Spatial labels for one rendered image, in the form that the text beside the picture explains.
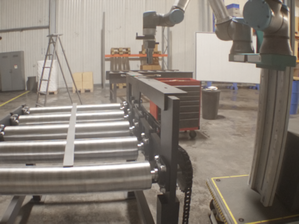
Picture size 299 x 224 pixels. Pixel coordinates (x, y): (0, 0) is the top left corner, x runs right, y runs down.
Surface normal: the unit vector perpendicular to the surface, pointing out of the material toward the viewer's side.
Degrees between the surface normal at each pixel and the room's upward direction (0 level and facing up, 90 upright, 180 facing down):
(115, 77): 90
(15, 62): 90
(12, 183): 70
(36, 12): 90
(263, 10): 95
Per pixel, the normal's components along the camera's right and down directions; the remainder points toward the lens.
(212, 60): -0.22, 0.22
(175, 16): 0.29, 0.29
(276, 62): 0.03, 0.22
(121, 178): 0.18, -0.22
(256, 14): -0.80, 0.22
